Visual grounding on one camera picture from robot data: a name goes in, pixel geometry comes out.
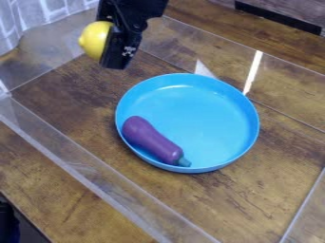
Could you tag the white patterned curtain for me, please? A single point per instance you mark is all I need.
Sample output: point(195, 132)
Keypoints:
point(24, 14)

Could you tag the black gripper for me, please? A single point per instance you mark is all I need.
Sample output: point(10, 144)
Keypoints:
point(128, 14)

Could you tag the yellow lemon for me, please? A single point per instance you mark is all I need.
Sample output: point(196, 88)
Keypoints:
point(93, 37)

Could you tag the purple toy eggplant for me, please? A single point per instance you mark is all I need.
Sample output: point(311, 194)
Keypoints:
point(140, 134)

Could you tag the blue round tray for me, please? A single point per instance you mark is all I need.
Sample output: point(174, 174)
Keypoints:
point(200, 113)

